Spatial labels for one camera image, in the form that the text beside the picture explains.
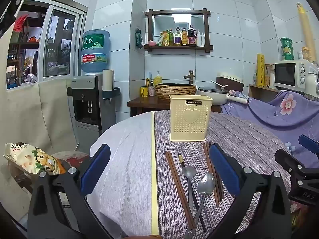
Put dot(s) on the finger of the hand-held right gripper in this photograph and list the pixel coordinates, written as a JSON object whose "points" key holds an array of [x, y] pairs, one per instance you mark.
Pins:
{"points": [[289, 163], [310, 145]]}

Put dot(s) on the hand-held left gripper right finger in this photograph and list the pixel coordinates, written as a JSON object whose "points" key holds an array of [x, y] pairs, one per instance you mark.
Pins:
{"points": [[223, 170]]}

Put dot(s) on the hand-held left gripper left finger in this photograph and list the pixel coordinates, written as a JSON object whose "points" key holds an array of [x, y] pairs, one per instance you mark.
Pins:
{"points": [[96, 170]]}

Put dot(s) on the large metal spoon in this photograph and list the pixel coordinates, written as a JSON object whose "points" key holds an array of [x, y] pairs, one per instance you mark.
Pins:
{"points": [[206, 183]]}

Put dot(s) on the small metal spoon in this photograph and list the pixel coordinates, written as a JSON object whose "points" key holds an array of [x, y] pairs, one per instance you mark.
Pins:
{"points": [[189, 173]]}

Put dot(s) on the black chopstick with gold band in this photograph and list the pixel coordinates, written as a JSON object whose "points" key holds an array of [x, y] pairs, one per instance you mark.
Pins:
{"points": [[181, 159]]}

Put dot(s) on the cream plastic utensil basket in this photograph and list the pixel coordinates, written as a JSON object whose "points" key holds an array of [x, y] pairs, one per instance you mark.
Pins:
{"points": [[190, 129]]}

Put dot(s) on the white table cloth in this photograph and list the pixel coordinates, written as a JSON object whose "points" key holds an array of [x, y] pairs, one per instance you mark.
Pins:
{"points": [[124, 166]]}

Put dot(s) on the purple floral cloth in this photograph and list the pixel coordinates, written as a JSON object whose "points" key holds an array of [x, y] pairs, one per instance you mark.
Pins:
{"points": [[286, 119]]}

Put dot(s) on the purple striped table mat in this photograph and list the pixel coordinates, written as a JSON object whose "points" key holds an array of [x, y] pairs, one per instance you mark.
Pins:
{"points": [[249, 142]]}

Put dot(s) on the yellow tape strip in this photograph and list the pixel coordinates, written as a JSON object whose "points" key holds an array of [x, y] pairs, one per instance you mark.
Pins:
{"points": [[154, 179]]}

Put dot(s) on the white kettle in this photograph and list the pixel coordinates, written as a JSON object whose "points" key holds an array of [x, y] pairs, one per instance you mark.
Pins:
{"points": [[312, 83]]}

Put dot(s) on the grey water dispenser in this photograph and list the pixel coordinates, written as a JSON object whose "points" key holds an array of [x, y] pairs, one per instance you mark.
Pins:
{"points": [[86, 104]]}

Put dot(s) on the printed snack bag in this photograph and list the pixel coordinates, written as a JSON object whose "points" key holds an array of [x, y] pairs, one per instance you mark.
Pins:
{"points": [[27, 159]]}

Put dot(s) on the wooden shelf box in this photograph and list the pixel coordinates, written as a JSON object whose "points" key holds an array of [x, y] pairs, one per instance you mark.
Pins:
{"points": [[261, 93]]}

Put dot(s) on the white microwave oven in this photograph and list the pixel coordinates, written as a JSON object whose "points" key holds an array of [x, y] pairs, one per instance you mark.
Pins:
{"points": [[289, 74]]}

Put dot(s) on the white electric pan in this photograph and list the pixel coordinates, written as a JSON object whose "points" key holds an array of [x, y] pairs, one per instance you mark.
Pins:
{"points": [[214, 96]]}

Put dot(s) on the beige cloth cover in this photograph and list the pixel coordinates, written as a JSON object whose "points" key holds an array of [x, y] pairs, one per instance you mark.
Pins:
{"points": [[49, 109]]}

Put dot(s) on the blue-grey cup holder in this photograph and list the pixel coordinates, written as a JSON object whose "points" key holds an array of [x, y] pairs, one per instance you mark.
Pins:
{"points": [[111, 94]]}

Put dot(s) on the dark wooden cabinet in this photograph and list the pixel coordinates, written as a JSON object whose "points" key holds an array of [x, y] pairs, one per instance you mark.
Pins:
{"points": [[144, 104]]}

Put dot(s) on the brown pot with white lid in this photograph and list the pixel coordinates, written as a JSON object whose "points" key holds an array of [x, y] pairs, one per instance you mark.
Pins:
{"points": [[231, 83]]}

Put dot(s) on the yellow patterned roll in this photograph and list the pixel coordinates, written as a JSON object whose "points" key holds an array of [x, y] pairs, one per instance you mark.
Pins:
{"points": [[260, 69]]}

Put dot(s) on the woven basket sink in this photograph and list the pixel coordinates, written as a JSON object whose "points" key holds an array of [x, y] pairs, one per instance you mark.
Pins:
{"points": [[175, 92]]}

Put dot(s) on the white paper cup stack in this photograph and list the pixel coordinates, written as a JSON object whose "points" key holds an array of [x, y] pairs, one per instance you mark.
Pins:
{"points": [[108, 79]]}

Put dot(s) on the yellow mug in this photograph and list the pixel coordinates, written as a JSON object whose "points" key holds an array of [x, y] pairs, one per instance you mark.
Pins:
{"points": [[144, 91]]}

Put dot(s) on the floral pump bottle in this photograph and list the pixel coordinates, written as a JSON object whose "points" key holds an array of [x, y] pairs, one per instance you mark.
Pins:
{"points": [[152, 90]]}

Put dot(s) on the bamboo style faucet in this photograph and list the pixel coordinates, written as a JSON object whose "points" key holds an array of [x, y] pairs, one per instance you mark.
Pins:
{"points": [[190, 77]]}

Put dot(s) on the green instant noodle cups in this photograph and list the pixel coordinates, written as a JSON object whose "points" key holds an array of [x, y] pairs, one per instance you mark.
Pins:
{"points": [[286, 48]]}

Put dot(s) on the blue toothbrush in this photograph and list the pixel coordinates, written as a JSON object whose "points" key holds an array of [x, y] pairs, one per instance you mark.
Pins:
{"points": [[149, 77]]}

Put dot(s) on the yellow soap pump bottle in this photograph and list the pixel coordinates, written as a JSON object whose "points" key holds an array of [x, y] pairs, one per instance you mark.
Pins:
{"points": [[157, 79]]}

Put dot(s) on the blue water jug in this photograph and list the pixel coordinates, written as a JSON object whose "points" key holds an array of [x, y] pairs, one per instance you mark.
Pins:
{"points": [[95, 52]]}

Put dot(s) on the white plastic bottle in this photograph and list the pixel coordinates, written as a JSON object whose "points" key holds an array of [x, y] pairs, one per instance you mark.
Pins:
{"points": [[199, 39]]}

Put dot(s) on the sliding glass window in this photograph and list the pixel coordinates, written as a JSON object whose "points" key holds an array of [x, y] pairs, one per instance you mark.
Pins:
{"points": [[49, 42]]}

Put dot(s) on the dark soy sauce bottle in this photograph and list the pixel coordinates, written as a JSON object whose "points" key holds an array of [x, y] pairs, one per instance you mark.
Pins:
{"points": [[191, 37]]}

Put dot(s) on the brown sauce bottle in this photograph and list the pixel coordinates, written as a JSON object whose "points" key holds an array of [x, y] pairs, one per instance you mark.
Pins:
{"points": [[184, 37]]}

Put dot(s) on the green hanging packet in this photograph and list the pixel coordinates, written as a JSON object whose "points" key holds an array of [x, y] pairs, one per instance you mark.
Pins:
{"points": [[138, 38]]}

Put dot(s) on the purple label sauce bottle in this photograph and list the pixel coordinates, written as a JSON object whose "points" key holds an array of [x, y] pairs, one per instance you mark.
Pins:
{"points": [[177, 37]]}

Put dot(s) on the green glass bottle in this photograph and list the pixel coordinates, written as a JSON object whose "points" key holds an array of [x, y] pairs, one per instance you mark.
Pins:
{"points": [[171, 37]]}

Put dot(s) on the yellow seasoning packet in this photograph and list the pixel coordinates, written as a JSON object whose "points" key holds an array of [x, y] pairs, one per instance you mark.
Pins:
{"points": [[165, 39]]}

